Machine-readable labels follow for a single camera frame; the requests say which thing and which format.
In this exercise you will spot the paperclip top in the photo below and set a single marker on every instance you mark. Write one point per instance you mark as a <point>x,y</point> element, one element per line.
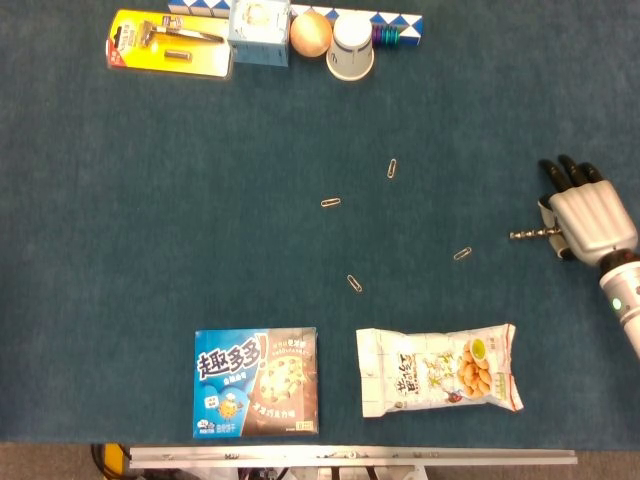
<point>392,168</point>

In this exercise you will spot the light blue speaker box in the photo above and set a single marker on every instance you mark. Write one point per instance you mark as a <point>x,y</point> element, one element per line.
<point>260,45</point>

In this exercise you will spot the yellow part under table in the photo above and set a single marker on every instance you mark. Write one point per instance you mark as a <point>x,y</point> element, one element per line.
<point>114,457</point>

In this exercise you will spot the yellow razor blister pack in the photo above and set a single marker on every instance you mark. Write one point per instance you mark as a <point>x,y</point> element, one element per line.
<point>200,62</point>

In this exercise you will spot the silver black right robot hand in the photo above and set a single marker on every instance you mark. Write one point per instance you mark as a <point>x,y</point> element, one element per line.
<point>592,215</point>

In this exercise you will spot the paperclip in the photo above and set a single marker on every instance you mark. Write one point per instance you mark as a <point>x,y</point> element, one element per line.
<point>462,253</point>
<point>354,283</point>
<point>331,202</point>
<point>392,168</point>

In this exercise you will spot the white snack bag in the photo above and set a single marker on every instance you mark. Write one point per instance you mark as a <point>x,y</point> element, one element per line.
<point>430,375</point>

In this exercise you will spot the white paper cup blue stripe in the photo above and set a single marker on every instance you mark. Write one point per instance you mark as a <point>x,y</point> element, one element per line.
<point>351,50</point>

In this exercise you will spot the blue white snake puzzle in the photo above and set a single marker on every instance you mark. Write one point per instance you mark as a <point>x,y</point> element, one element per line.
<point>407,25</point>

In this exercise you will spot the teal table cloth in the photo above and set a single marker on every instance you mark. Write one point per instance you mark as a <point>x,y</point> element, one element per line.
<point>150,225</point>

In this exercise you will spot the blue brown cookie box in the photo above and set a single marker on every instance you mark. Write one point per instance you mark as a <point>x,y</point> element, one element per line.
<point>255,385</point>

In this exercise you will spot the wooden ball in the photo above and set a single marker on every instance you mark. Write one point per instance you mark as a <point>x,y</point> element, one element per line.
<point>311,35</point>

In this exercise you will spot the aluminium rail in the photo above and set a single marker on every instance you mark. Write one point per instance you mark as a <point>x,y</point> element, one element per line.
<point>350,456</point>

